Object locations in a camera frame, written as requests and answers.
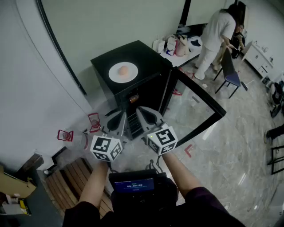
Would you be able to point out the white round plate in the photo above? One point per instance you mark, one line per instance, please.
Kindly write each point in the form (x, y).
(133, 76)

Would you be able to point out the pink bag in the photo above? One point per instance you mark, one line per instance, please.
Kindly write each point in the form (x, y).
(181, 47)

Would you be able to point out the brown egg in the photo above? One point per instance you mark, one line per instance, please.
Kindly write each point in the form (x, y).
(123, 70)

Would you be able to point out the dark wooden box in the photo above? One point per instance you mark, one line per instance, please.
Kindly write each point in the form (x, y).
(32, 161)

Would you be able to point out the black metal frame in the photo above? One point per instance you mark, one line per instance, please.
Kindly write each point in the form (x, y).
(276, 164)

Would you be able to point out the white table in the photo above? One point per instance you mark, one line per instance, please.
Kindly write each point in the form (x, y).
(186, 55)

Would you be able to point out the black office chair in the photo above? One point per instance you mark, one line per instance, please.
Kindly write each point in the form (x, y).
(277, 95)

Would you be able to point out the white paper scrap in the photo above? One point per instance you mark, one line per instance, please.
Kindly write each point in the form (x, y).
(204, 85)

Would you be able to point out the black mini fridge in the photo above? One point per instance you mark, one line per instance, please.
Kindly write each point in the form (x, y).
(144, 55)

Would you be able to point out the black chair blue seat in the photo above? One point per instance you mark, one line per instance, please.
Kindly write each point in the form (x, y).
(233, 78)

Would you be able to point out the plain white paper bag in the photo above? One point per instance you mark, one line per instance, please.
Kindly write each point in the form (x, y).
(158, 45)

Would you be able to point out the person's left forearm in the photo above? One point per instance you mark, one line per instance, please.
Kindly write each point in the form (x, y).
(95, 184)

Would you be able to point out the fridge glass door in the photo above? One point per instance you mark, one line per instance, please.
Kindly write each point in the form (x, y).
(199, 95)

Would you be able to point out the white cabinet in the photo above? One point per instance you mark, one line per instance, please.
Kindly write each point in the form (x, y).
(255, 55)

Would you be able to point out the black chest-mounted screen device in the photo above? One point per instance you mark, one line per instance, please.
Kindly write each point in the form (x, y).
(133, 186)

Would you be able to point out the yellow black item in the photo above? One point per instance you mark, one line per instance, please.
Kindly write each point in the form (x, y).
(24, 207)

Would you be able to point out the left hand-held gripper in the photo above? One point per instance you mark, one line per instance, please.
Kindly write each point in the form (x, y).
(104, 147)

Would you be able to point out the brown cardboard box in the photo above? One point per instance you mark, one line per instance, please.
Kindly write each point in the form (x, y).
(13, 184)

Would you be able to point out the person's dark shirt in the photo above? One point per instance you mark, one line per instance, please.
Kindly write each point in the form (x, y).
(199, 212)

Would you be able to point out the orange drink can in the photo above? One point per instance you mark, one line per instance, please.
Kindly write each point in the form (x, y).
(134, 98)

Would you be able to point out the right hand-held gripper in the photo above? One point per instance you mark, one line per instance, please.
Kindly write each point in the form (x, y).
(164, 137)

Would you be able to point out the white bag blue print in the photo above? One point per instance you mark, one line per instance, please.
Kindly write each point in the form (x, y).
(171, 46)

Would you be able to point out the person's right forearm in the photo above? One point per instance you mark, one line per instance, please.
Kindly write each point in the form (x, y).
(177, 175)

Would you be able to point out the wooden slatted pallet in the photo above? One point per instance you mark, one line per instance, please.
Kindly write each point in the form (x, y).
(66, 177)

